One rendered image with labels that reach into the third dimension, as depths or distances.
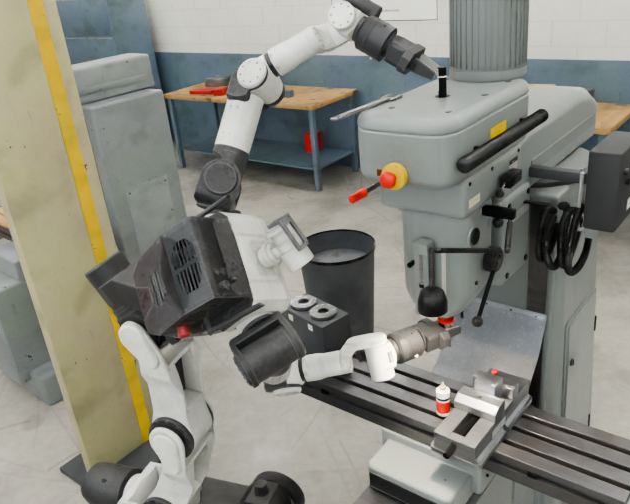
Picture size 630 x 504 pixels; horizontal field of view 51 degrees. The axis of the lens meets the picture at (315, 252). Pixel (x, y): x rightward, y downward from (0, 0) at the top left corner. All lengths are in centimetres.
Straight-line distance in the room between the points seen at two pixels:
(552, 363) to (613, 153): 82
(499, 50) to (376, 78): 514
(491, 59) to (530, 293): 78
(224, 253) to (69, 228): 156
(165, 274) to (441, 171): 66
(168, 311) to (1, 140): 143
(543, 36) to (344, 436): 390
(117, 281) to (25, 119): 122
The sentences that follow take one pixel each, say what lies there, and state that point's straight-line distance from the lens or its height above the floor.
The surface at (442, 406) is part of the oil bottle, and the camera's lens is 198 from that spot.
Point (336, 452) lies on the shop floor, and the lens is 335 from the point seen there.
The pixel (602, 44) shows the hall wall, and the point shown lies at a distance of 592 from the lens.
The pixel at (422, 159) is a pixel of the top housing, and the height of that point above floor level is 180.
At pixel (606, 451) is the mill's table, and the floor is 97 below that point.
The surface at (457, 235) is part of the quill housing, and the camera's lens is 166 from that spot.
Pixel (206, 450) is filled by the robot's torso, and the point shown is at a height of 89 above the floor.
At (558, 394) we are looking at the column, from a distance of 240.
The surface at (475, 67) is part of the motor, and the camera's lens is 178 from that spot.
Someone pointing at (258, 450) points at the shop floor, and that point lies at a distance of 343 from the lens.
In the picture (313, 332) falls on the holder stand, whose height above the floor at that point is 112.
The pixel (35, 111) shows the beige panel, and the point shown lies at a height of 177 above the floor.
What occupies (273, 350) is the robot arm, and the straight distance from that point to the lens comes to 150.
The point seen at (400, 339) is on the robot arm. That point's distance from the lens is 178.
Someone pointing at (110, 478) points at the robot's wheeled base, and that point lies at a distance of 234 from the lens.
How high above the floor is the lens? 225
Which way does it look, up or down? 25 degrees down
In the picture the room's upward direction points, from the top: 6 degrees counter-clockwise
